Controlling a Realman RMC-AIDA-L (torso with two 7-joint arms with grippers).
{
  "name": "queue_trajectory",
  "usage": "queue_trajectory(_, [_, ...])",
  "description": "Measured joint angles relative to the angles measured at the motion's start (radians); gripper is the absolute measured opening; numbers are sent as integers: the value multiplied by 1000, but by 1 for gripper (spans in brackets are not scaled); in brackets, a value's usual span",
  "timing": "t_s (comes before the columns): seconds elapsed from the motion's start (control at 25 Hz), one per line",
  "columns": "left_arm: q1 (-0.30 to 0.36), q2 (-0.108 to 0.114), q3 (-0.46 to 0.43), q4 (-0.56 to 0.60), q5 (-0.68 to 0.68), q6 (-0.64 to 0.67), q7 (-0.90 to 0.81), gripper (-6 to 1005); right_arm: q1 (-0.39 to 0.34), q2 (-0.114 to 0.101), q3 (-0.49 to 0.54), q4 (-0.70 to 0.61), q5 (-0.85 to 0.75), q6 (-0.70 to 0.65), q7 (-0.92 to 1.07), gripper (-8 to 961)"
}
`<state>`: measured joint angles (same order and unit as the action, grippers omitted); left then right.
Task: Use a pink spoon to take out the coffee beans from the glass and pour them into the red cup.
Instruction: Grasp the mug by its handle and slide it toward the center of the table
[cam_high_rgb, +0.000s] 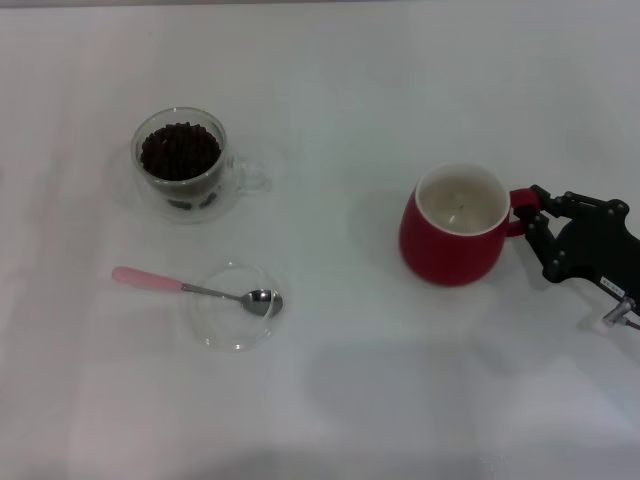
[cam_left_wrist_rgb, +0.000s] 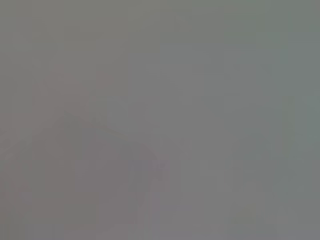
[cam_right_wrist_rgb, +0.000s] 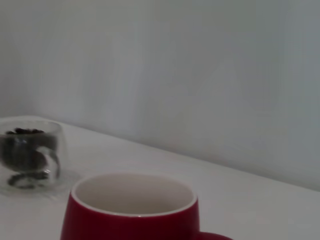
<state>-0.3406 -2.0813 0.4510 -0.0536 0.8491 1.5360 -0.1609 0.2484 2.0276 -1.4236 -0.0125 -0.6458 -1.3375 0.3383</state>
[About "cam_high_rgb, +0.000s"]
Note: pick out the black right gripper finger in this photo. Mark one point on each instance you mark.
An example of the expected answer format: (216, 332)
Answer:
(560, 202)
(540, 235)

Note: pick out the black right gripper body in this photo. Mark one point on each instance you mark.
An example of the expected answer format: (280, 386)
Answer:
(600, 245)

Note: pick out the red mug white inside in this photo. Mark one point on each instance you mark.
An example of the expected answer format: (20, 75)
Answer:
(440, 255)

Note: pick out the pile of coffee beans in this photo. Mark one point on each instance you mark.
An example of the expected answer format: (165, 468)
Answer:
(180, 150)

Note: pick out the clear glass saucer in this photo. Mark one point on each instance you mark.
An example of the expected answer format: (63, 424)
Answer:
(225, 330)

